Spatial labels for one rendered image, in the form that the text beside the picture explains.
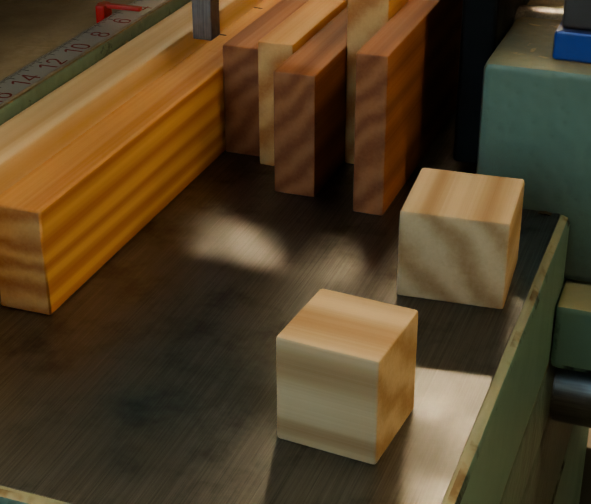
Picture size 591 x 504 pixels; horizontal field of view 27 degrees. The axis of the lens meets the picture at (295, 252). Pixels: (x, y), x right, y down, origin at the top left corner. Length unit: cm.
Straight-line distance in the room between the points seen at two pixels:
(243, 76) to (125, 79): 6
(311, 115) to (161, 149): 6
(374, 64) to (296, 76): 4
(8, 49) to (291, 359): 328
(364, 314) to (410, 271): 8
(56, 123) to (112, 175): 3
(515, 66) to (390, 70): 5
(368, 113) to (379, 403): 16
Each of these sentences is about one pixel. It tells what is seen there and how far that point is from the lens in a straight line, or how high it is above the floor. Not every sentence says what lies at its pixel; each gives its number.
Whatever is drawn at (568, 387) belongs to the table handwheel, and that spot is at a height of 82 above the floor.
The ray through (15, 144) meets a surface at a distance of 45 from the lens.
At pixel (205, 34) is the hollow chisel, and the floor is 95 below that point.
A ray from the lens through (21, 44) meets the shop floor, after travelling 365.
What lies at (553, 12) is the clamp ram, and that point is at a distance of 55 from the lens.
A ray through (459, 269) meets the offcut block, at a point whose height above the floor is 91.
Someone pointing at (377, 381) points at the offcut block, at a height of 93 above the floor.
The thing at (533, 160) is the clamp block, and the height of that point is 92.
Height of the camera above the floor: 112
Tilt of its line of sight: 28 degrees down
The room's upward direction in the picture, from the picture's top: straight up
